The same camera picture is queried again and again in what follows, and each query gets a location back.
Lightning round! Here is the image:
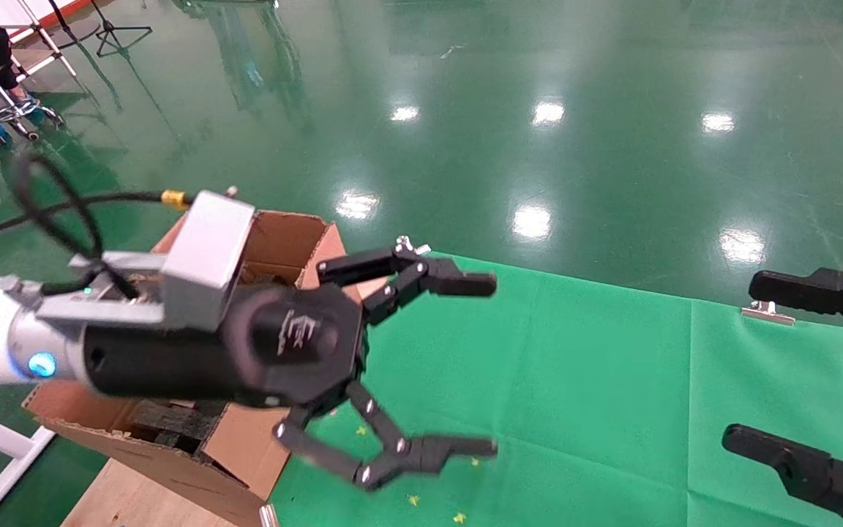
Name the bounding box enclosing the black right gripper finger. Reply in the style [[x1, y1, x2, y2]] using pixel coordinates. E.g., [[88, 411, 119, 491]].
[[749, 268, 843, 354], [722, 425, 843, 527]]

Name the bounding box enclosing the green cloth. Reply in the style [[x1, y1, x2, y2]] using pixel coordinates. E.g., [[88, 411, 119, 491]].
[[268, 251, 843, 527]]

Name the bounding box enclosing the large open cardboard carton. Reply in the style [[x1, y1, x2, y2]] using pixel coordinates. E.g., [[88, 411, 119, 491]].
[[21, 209, 349, 527]]

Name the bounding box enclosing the black foam block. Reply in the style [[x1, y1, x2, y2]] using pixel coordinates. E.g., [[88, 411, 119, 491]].
[[127, 399, 229, 455]]

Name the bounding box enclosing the black microphone stand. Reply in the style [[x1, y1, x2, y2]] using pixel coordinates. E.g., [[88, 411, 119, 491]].
[[89, 0, 153, 58]]

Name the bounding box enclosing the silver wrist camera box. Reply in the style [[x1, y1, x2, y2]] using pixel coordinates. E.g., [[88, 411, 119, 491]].
[[34, 190, 255, 334]]

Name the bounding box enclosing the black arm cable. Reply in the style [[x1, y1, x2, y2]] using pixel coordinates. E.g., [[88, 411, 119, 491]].
[[0, 150, 192, 301]]

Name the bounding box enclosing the metal swivel stool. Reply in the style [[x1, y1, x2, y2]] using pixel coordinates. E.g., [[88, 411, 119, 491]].
[[0, 77, 65, 141]]

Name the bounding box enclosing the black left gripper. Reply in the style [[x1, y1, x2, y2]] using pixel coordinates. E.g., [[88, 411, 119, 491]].
[[83, 245, 499, 491]]

